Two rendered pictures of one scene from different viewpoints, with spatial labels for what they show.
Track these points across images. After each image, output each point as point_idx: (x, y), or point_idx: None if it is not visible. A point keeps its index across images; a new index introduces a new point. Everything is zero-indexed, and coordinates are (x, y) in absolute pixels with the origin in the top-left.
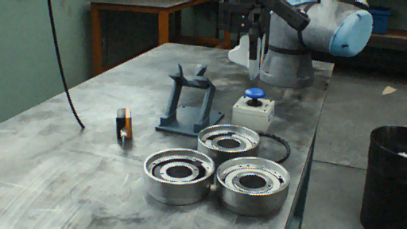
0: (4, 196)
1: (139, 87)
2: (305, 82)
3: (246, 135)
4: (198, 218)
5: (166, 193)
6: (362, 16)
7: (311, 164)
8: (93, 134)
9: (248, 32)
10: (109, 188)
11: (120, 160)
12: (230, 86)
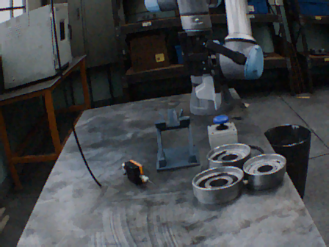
0: (106, 237)
1: (104, 148)
2: (230, 106)
3: (235, 148)
4: (247, 201)
5: (223, 195)
6: (258, 48)
7: None
8: (114, 187)
9: (203, 74)
10: (173, 212)
11: (157, 196)
12: None
